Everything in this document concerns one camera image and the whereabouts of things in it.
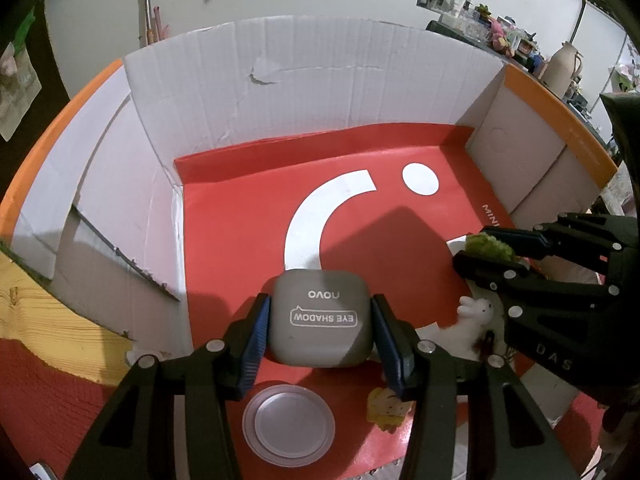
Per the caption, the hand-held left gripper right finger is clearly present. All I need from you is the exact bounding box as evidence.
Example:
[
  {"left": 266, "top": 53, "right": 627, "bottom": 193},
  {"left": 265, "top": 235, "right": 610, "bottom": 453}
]
[{"left": 370, "top": 294, "right": 581, "bottom": 480}]

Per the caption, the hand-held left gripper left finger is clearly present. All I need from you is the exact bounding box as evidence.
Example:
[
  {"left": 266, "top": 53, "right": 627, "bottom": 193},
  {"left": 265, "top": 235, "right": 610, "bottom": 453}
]
[{"left": 62, "top": 292, "right": 273, "bottom": 480}]

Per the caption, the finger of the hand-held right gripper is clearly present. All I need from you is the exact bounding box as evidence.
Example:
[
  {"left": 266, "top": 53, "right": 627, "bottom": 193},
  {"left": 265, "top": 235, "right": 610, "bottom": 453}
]
[
  {"left": 482, "top": 215, "right": 631, "bottom": 273},
  {"left": 452, "top": 251, "right": 621, "bottom": 307}
]

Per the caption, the small doll figurine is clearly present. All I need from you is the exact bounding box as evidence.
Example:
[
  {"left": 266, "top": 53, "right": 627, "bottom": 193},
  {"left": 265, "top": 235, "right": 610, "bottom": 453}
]
[{"left": 367, "top": 386, "right": 411, "bottom": 432}]

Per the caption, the grey eyeshadow case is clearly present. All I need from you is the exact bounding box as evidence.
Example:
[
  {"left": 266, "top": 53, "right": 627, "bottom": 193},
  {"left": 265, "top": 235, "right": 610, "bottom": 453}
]
[{"left": 269, "top": 269, "right": 376, "bottom": 368}]

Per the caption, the green pompom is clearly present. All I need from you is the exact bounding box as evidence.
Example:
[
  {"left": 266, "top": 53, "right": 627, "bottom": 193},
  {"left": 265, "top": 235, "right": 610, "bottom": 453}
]
[{"left": 462, "top": 232, "right": 516, "bottom": 263}]

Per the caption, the white plush alpaca toy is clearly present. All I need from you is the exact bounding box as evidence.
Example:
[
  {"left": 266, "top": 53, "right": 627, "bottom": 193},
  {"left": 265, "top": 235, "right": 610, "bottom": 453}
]
[{"left": 420, "top": 292, "right": 506, "bottom": 361}]

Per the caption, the clear round plastic lid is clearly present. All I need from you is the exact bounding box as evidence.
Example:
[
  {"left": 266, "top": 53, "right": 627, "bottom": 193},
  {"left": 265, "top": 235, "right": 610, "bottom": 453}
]
[{"left": 242, "top": 384, "right": 337, "bottom": 463}]

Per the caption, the orange cardboard box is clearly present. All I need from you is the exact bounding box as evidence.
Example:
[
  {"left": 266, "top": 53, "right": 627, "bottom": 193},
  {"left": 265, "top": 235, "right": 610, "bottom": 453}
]
[{"left": 0, "top": 16, "right": 621, "bottom": 480}]

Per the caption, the beige thermos jug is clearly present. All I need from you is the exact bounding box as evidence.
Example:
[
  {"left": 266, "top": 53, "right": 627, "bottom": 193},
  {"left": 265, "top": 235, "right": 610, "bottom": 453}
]
[{"left": 541, "top": 41, "right": 583, "bottom": 98}]

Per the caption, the white fabric wardrobe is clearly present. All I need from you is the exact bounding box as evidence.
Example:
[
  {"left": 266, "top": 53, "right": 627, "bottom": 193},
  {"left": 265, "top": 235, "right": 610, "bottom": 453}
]
[{"left": 570, "top": 0, "right": 640, "bottom": 111}]

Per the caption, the red knit mat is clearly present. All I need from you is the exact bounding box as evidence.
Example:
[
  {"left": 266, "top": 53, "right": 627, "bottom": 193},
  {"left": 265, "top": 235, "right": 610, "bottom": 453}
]
[{"left": 0, "top": 337, "right": 618, "bottom": 480}]

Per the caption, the dark green covered side table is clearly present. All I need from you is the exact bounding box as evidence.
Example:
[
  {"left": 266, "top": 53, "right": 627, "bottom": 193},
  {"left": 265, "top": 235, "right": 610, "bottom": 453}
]
[{"left": 426, "top": 20, "right": 613, "bottom": 126}]

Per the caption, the dark door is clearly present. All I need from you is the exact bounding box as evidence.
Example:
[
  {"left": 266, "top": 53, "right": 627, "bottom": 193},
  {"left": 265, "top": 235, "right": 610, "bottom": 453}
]
[{"left": 0, "top": 0, "right": 76, "bottom": 196}]

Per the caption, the beige hanging organiser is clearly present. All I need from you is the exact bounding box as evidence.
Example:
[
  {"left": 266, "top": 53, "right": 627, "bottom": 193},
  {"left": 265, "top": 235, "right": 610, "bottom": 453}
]
[{"left": 0, "top": 42, "right": 42, "bottom": 141}]

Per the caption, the white mop stick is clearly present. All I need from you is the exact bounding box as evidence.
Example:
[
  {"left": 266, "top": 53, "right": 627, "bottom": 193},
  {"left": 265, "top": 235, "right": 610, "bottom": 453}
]
[{"left": 140, "top": 0, "right": 156, "bottom": 46}]

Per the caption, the pink broom handle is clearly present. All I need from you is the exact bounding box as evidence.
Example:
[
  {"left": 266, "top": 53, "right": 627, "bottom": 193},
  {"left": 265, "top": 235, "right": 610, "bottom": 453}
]
[{"left": 152, "top": 6, "right": 171, "bottom": 41}]

